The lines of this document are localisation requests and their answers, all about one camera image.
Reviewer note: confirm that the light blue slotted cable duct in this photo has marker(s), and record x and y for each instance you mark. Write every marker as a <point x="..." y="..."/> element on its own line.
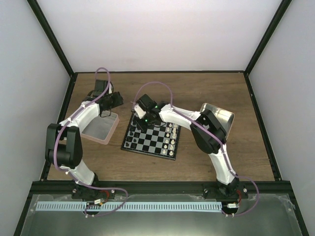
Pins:
<point x="132" y="206"/>

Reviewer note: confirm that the gold metal tin tray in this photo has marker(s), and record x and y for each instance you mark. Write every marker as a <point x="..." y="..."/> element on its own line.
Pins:
<point x="225" y="117"/>

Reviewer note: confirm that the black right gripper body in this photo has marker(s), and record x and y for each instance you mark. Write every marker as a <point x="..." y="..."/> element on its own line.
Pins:
<point x="149" y="121"/>

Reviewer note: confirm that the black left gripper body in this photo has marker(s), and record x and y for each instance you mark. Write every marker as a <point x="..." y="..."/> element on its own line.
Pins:
<point x="113" y="103"/>

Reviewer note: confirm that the black enclosure frame post right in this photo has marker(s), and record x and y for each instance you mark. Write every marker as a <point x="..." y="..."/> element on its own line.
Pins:
<point x="280" y="12"/>

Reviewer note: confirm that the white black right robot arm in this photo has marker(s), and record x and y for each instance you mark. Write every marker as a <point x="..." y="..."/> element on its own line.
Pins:
<point x="209" y="135"/>

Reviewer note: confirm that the black enclosure frame post left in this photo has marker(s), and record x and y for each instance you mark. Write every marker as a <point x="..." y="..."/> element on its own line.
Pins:
<point x="50" y="35"/>

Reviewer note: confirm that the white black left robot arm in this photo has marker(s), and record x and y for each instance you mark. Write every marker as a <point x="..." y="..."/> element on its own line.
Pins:
<point x="63" y="140"/>

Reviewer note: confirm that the magnetic chess board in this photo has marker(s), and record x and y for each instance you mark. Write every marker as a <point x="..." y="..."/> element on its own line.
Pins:
<point x="151" y="141"/>

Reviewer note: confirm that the pink metal tin tray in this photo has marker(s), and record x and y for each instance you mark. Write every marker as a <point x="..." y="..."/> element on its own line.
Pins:
<point x="101" y="128"/>

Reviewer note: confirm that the black enclosure frame post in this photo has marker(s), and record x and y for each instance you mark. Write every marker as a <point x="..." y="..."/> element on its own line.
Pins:
<point x="50" y="35"/>
<point x="280" y="12"/>

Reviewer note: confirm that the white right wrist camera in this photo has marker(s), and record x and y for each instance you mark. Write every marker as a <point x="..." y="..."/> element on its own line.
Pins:
<point x="140" y="113"/>

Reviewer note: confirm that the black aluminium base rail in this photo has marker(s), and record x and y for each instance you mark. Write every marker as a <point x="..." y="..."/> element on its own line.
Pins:
<point x="208" y="190"/>

